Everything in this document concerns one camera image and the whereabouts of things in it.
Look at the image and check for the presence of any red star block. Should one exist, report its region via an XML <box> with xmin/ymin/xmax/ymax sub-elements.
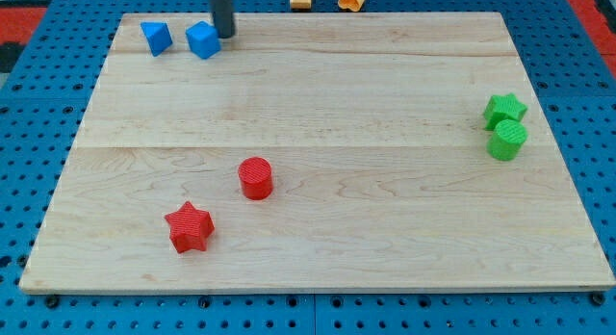
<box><xmin>164</xmin><ymin>201</ymin><xmax>215</xmax><ymax>254</ymax></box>

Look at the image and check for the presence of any blue perforated base panel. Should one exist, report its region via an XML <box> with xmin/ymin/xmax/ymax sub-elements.
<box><xmin>1</xmin><ymin>0</ymin><xmax>615</xmax><ymax>334</ymax></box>

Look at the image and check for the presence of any green star block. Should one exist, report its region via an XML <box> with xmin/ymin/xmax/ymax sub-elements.
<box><xmin>483</xmin><ymin>93</ymin><xmax>527</xmax><ymax>131</ymax></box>

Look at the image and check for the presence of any blue cube block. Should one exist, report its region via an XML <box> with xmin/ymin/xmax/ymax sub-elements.
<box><xmin>186</xmin><ymin>21</ymin><xmax>221</xmax><ymax>59</ymax></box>

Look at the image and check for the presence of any blue triangular block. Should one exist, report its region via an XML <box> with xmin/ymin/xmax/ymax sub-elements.
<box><xmin>141</xmin><ymin>21</ymin><xmax>173</xmax><ymax>57</ymax></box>

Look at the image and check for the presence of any red cylinder block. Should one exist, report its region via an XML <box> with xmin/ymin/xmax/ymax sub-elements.
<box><xmin>238</xmin><ymin>157</ymin><xmax>273</xmax><ymax>200</ymax></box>

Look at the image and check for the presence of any green cylinder block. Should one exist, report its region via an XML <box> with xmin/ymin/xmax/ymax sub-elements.
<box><xmin>487</xmin><ymin>119</ymin><xmax>528</xmax><ymax>161</ymax></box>

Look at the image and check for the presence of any wooden board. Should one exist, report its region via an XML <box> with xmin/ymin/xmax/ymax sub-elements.
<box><xmin>19</xmin><ymin>13</ymin><xmax>615</xmax><ymax>295</ymax></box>

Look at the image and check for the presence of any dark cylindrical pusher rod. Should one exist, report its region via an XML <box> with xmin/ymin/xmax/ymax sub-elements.
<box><xmin>209</xmin><ymin>0</ymin><xmax>236</xmax><ymax>39</ymax></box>

